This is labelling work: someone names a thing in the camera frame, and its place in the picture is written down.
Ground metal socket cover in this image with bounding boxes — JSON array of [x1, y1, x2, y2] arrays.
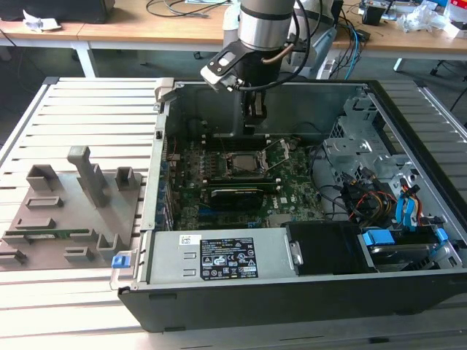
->
[[259, 139, 295, 172]]

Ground silver CPU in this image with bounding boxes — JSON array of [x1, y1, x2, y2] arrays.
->
[[231, 154, 260, 171]]

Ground CPU socket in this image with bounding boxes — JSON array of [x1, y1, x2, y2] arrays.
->
[[218, 149, 269, 180]]

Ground white power strip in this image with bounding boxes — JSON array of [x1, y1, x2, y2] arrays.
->
[[320, 58, 336, 79]]

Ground black RAM slot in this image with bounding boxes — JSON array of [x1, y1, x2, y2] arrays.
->
[[202, 137, 273, 147], [202, 174, 281, 185], [206, 181, 284, 194], [200, 131, 271, 141]]

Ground metal drive cage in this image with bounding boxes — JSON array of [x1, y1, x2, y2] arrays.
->
[[323, 96, 424, 190]]

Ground black graphics card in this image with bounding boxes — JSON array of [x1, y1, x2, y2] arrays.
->
[[209, 187, 264, 212]]

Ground black pen holder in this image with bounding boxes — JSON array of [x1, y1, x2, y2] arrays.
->
[[364, 3, 386, 26]]

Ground green motherboard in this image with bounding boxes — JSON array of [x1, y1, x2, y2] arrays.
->
[[166, 140, 329, 231]]

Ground wooden desk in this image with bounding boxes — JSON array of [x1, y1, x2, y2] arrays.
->
[[0, 0, 467, 61]]

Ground clear plastic bag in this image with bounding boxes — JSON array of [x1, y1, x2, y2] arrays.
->
[[395, 1, 448, 34]]

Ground black plastic shroud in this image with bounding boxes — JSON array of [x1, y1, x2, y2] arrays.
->
[[284, 220, 366, 276]]

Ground grey power supply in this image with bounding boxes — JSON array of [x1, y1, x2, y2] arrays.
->
[[145, 227, 296, 287]]

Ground black equipment case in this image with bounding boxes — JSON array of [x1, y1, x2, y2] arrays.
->
[[0, 0, 114, 23]]

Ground crumpled white paper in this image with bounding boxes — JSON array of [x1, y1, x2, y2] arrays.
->
[[22, 9, 63, 33]]

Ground hard disk blue carrier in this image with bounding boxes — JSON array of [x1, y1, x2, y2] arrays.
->
[[359, 226, 450, 273]]

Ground grey parts rack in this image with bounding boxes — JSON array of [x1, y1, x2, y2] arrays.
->
[[0, 145, 147, 273]]

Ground black and grey PC case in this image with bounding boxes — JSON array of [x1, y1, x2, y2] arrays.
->
[[109, 77, 467, 333]]

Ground green RAM stick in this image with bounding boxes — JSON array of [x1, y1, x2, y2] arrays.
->
[[5, 227, 92, 240]]

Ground brown braided cable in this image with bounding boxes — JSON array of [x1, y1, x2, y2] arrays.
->
[[261, 43, 295, 67]]

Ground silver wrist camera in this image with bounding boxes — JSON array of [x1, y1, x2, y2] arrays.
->
[[199, 40, 253, 93]]

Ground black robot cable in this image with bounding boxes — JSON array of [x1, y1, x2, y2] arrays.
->
[[236, 0, 313, 90]]

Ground blue network cable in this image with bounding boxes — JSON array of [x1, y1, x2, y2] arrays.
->
[[344, 28, 362, 79]]

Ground long black cable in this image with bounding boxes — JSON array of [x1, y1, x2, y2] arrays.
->
[[308, 144, 357, 222]]

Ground coloured power wire bundle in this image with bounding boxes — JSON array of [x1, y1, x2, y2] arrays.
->
[[350, 189, 398, 223]]

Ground blue flat data cable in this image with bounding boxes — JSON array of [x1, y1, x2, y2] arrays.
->
[[395, 189, 412, 231], [405, 184, 423, 234]]

